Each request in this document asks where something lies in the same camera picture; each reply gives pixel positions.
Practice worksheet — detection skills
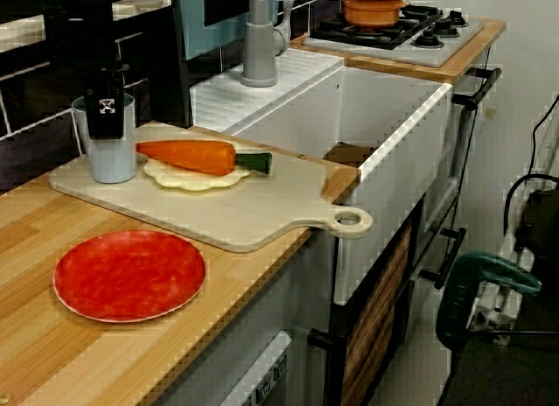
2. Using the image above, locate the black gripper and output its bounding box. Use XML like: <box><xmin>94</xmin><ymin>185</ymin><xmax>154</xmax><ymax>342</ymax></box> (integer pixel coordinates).
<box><xmin>60</xmin><ymin>0</ymin><xmax>131</xmax><ymax>141</ymax></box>

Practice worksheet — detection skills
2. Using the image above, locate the orange toy carrot green stem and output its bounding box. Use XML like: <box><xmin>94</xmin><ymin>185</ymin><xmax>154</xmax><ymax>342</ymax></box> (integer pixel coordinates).
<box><xmin>135</xmin><ymin>139</ymin><xmax>273</xmax><ymax>176</ymax></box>

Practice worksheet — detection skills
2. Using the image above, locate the cream flower-shaped plate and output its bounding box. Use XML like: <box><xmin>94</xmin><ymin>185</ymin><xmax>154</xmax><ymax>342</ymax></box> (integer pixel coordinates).
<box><xmin>143</xmin><ymin>155</ymin><xmax>254</xmax><ymax>192</ymax></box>

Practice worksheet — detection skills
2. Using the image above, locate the light blue plastic cup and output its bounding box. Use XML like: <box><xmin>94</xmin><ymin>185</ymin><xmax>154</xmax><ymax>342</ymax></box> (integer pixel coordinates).
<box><xmin>72</xmin><ymin>93</ymin><xmax>137</xmax><ymax>184</ymax></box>

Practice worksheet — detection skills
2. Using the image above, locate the red round plate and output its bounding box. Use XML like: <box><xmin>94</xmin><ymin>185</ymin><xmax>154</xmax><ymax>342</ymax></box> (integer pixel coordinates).
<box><xmin>52</xmin><ymin>230</ymin><xmax>207</xmax><ymax>324</ymax></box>

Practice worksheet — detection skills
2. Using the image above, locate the grey toy faucet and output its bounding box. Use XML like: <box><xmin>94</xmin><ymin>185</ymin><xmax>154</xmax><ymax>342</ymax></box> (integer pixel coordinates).
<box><xmin>240</xmin><ymin>0</ymin><xmax>298</xmax><ymax>88</ymax></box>

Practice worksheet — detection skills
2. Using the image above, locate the orange toy pot with lid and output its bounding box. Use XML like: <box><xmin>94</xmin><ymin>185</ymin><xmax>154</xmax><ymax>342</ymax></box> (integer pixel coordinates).
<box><xmin>338</xmin><ymin>0</ymin><xmax>411</xmax><ymax>30</ymax></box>

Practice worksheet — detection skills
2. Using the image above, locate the black and grey toy stove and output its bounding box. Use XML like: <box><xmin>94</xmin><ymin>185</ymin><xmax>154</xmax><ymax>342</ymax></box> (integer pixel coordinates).
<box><xmin>302</xmin><ymin>3</ymin><xmax>485</xmax><ymax>69</ymax></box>

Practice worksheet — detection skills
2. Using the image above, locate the white toy sink basin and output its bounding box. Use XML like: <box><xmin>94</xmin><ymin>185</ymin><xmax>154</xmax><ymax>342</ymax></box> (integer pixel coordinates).
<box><xmin>190</xmin><ymin>52</ymin><xmax>453</xmax><ymax>306</ymax></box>

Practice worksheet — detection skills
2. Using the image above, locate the grey toy dishwasher door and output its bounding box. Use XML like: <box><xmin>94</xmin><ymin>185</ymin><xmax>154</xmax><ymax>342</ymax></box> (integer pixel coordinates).
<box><xmin>235</xmin><ymin>331</ymin><xmax>293</xmax><ymax>406</ymax></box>

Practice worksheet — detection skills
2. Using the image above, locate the wood-look cabinet door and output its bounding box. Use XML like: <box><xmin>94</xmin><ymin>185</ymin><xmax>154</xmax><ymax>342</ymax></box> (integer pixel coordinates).
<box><xmin>340</xmin><ymin>224</ymin><xmax>414</xmax><ymax>406</ymax></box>

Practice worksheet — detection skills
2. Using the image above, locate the green clamp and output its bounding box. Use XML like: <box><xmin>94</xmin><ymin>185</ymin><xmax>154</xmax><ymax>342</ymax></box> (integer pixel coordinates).
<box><xmin>436</xmin><ymin>251</ymin><xmax>543</xmax><ymax>348</ymax></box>

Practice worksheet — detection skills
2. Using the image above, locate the black device box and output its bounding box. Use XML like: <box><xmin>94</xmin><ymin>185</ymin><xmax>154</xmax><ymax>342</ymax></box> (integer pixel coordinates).
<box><xmin>519</xmin><ymin>188</ymin><xmax>559</xmax><ymax>252</ymax></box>

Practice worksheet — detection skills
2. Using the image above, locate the black upright post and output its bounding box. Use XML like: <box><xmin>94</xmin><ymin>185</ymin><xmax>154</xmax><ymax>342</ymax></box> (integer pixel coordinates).
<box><xmin>165</xmin><ymin>0</ymin><xmax>194</xmax><ymax>127</ymax></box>

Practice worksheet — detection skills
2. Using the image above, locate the beige cutting board with handle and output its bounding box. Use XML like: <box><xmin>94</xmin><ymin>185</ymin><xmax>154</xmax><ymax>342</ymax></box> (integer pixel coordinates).
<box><xmin>47</xmin><ymin>124</ymin><xmax>374</xmax><ymax>253</ymax></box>

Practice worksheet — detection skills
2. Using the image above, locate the black cabinet door handle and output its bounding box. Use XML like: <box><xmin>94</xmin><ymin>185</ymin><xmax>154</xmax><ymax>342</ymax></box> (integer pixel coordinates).
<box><xmin>307</xmin><ymin>328</ymin><xmax>337</xmax><ymax>350</ymax></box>

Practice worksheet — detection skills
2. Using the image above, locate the black drawer handle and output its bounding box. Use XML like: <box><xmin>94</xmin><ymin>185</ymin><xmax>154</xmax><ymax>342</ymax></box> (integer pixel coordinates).
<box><xmin>418</xmin><ymin>227</ymin><xmax>467</xmax><ymax>290</ymax></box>

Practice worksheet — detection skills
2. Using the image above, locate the black oven bar handle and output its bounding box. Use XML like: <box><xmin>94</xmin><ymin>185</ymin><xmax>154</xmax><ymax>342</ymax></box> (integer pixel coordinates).
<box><xmin>452</xmin><ymin>67</ymin><xmax>502</xmax><ymax>110</ymax></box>

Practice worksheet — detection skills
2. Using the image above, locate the thick black cable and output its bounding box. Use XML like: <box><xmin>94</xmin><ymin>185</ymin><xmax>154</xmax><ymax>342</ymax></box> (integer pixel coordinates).
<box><xmin>501</xmin><ymin>173</ymin><xmax>559</xmax><ymax>250</ymax></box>

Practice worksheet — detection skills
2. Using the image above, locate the thin black cable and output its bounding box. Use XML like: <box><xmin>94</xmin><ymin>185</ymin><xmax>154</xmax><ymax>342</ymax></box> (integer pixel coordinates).
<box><xmin>529</xmin><ymin>93</ymin><xmax>559</xmax><ymax>175</ymax></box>

